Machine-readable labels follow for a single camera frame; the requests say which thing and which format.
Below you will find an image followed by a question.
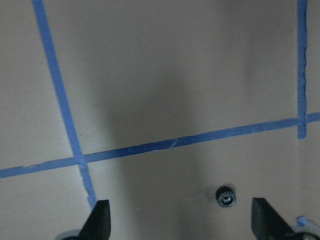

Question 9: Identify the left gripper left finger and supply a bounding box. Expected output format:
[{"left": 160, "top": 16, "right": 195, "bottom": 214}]
[{"left": 77, "top": 199, "right": 111, "bottom": 240}]

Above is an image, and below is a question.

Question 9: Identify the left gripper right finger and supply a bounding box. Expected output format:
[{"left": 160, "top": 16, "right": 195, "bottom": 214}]
[{"left": 251, "top": 197, "right": 296, "bottom": 240}]

